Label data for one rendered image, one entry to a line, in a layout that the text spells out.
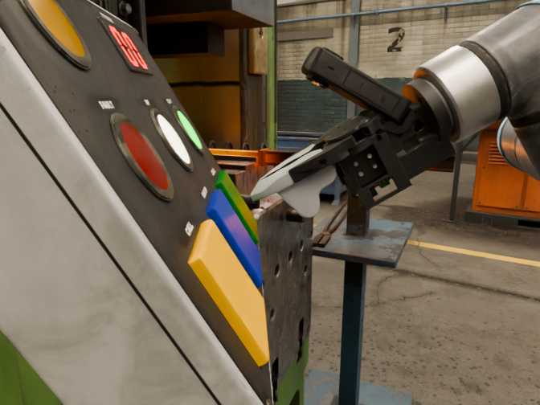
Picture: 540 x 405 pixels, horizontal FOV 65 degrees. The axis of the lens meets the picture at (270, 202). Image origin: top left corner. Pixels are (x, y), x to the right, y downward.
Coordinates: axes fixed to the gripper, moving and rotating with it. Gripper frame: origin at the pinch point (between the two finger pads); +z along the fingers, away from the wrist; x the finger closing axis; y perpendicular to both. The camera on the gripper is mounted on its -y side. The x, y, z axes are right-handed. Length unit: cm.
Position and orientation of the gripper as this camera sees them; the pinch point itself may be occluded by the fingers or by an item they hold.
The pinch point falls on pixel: (258, 186)
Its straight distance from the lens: 45.8
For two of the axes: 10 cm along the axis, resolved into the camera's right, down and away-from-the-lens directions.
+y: 5.0, 8.3, 2.4
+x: -0.6, -2.4, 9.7
